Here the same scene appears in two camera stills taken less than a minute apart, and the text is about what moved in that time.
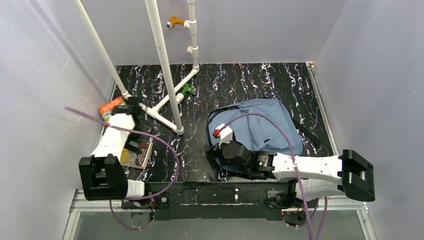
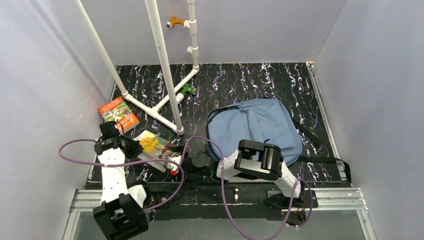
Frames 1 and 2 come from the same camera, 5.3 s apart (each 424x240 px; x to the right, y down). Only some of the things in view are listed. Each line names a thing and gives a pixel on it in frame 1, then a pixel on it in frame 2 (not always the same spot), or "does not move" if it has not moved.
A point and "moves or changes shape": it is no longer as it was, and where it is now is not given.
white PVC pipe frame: (190, 24) does not move
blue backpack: (262, 124) does not move
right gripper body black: (214, 153) to (185, 158)
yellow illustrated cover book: (132, 159) moves or changes shape
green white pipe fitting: (180, 96) does not move
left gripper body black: (131, 110) to (110, 129)
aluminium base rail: (84, 200) does not move
